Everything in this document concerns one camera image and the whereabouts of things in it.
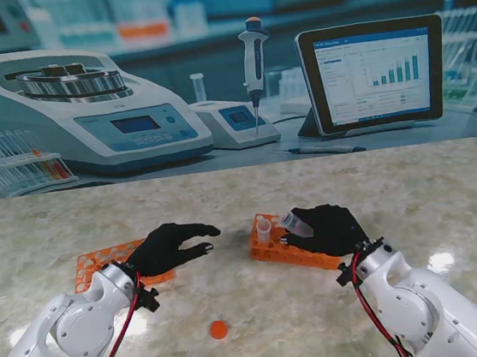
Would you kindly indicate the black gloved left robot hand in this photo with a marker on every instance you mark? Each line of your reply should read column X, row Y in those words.
column 160, row 250

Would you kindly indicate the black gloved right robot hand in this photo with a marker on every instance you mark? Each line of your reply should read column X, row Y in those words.
column 335, row 230

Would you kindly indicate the clear plastic test tube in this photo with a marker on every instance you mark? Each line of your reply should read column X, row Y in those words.
column 293, row 223
column 263, row 231

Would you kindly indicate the orange tube cap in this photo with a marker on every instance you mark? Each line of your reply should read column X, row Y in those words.
column 218, row 330

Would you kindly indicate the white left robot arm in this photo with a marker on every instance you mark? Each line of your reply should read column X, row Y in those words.
column 78, row 326

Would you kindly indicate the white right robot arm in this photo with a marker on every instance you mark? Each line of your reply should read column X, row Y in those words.
column 429, row 299

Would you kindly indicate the empty orange test tube rack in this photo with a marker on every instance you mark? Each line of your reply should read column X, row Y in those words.
column 90, row 258

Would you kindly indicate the printed laboratory backdrop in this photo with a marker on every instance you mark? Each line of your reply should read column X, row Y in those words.
column 208, row 61

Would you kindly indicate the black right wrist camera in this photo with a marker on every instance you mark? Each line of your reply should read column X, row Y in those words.
column 345, row 276

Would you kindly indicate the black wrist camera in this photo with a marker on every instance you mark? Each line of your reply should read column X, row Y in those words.
column 150, row 299
column 345, row 276

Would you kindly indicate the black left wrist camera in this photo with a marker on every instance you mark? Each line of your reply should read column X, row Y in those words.
column 150, row 299

